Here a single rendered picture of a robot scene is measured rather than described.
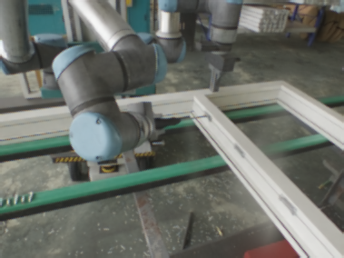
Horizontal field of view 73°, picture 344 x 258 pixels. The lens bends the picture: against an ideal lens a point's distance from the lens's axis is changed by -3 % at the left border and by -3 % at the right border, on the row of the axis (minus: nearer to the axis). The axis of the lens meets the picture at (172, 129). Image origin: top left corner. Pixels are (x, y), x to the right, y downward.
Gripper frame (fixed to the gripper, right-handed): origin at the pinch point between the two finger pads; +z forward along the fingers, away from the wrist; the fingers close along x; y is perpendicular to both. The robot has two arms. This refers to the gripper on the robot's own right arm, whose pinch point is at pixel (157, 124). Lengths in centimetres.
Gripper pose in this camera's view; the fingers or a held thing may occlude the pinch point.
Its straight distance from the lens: 74.2
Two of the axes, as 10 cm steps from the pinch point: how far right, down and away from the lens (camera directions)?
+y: 9.4, -1.2, -3.1
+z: 3.0, -1.0, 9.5
